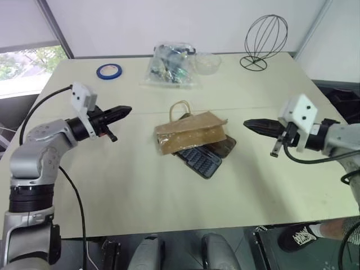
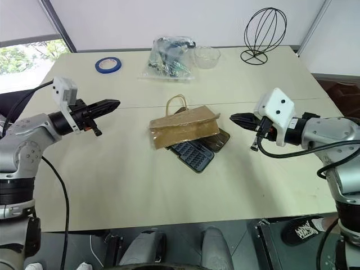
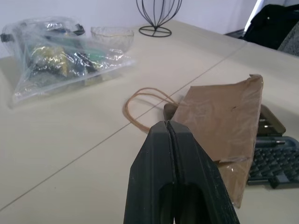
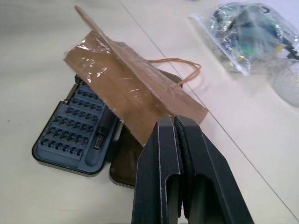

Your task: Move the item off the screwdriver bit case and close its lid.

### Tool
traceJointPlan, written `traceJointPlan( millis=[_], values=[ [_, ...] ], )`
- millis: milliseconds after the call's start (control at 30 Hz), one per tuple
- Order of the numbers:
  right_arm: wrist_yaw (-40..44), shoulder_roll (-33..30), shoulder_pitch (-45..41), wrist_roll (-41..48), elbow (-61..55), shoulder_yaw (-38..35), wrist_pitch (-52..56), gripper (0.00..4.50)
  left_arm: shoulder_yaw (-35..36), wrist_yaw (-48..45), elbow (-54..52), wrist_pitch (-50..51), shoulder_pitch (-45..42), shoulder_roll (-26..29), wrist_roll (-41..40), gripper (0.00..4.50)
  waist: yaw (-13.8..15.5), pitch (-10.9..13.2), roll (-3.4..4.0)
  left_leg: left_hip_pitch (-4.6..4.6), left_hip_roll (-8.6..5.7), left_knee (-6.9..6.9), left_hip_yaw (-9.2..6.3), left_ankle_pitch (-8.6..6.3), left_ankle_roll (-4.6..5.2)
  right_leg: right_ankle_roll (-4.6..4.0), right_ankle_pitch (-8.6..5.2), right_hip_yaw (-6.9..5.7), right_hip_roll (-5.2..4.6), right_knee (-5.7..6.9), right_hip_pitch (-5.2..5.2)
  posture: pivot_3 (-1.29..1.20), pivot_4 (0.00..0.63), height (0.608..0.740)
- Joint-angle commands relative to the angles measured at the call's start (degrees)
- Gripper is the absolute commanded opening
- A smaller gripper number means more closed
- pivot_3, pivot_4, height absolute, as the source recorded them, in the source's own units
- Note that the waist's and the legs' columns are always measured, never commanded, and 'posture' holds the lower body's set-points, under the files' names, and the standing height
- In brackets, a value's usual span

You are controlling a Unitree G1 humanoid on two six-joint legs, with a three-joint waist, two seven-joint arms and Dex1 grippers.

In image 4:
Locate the brown paper bag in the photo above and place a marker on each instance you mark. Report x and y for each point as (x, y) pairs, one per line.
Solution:
(121, 93)

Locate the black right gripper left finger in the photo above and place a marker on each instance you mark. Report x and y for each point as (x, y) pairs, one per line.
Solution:
(151, 177)

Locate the screwdriver bit case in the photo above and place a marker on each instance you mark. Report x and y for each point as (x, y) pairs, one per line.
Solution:
(70, 130)

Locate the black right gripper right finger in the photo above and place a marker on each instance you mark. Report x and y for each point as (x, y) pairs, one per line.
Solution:
(210, 186)

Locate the clear round plastic container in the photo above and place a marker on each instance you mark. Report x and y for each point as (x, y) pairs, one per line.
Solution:
(288, 87)

